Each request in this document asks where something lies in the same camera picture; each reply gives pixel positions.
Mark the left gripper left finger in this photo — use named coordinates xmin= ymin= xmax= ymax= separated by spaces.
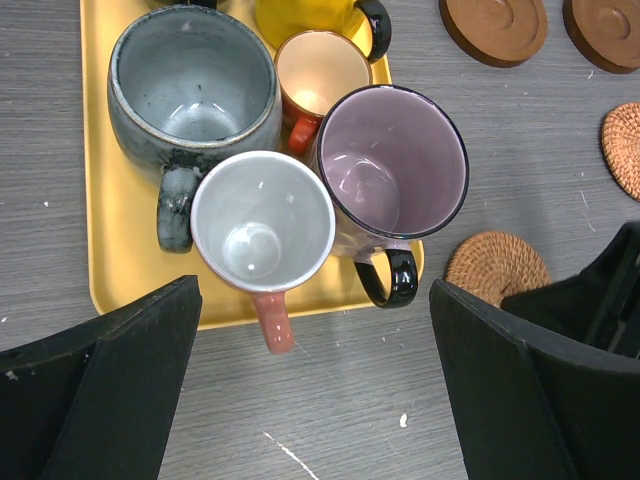
xmin=1 ymin=275 xmax=202 ymax=479

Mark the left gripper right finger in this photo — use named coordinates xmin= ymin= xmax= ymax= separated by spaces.
xmin=429 ymin=280 xmax=639 ymax=479

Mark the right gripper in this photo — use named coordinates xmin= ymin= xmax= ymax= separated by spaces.
xmin=501 ymin=222 xmax=639 ymax=358

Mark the woven rattan coaster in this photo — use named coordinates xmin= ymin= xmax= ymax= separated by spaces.
xmin=600 ymin=102 xmax=639 ymax=201
xmin=444 ymin=231 xmax=552 ymax=307

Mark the brown wooden saucer coaster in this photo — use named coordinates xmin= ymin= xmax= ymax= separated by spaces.
xmin=563 ymin=0 xmax=639 ymax=74
xmin=439 ymin=0 xmax=548 ymax=68

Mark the small red cup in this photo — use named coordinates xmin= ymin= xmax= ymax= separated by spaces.
xmin=275 ymin=30 xmax=373 ymax=155

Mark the yellow serving tray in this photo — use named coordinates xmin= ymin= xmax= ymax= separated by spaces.
xmin=79 ymin=0 xmax=426 ymax=331

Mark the pink mug white interior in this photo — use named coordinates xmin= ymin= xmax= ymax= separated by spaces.
xmin=190 ymin=150 xmax=336 ymax=354

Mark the grey speckled round mug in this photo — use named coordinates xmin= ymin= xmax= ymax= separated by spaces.
xmin=107 ymin=4 xmax=282 ymax=253

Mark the black mug cream interior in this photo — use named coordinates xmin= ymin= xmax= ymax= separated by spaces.
xmin=146 ymin=0 xmax=218 ymax=9

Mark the purple mug black handle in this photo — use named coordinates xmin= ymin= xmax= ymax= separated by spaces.
xmin=309 ymin=85 xmax=470 ymax=309

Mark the yellow mug black handle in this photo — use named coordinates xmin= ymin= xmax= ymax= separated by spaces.
xmin=254 ymin=0 xmax=392 ymax=62

